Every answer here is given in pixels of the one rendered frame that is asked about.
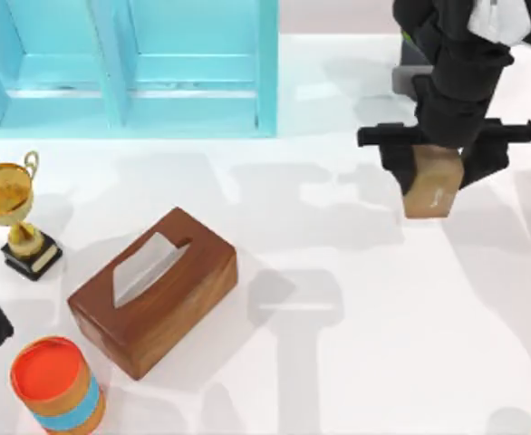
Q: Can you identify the white tissue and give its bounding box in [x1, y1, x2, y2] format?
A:
[112, 231, 193, 308]

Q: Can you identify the brown wooden tissue box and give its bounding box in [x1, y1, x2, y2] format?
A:
[67, 206, 239, 381]

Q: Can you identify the tan wooden block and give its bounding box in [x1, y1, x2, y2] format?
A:
[403, 144, 467, 220]

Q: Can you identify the light blue rack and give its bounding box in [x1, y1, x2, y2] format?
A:
[0, 0, 279, 140]

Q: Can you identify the orange and blue round can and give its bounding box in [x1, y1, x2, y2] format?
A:
[10, 335, 107, 435]

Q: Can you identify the gold trophy on black base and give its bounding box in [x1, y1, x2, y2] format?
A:
[0, 150, 63, 283]

